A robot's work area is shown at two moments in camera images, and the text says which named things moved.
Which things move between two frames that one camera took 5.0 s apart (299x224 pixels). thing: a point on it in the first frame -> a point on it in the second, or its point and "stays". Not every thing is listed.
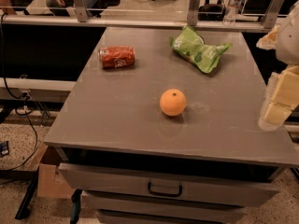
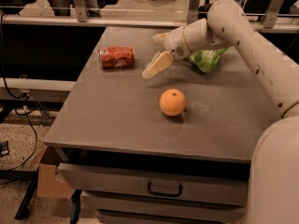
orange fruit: (172, 102) stays
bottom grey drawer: (167, 217) stays
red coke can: (117, 56) stays
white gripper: (290, 41) -> (175, 45)
